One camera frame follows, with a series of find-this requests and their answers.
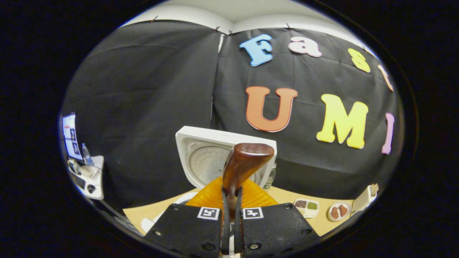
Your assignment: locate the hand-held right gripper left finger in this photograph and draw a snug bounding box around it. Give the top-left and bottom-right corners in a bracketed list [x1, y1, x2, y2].
[143, 176, 230, 258]

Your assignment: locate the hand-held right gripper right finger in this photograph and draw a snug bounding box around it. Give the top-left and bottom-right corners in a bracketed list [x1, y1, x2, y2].
[235, 177, 320, 258]

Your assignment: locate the brown wooden spoon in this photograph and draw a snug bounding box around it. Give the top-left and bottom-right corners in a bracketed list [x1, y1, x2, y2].
[222, 143, 275, 220]

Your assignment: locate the white rice cooker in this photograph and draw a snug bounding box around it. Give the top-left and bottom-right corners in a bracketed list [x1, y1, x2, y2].
[140, 126, 277, 233]

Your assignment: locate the white divided grain dish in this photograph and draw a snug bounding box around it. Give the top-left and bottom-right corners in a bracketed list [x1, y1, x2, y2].
[294, 199, 320, 218]

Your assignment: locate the clear water bottle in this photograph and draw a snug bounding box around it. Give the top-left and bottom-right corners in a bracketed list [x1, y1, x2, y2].
[264, 163, 276, 190]

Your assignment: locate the white round plate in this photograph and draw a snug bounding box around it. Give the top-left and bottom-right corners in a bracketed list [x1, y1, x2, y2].
[327, 202, 352, 222]

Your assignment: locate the white toaster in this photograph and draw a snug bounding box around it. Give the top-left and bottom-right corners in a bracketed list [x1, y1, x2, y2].
[351, 183, 379, 215]

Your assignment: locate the white side desk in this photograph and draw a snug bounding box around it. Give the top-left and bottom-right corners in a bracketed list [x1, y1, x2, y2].
[68, 156, 104, 200]

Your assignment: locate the blue drink bottle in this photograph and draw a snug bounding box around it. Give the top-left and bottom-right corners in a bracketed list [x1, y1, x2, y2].
[82, 143, 94, 165]

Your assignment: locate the black backdrop cloth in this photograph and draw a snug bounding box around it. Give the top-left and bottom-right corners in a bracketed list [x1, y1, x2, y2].
[59, 20, 406, 212]

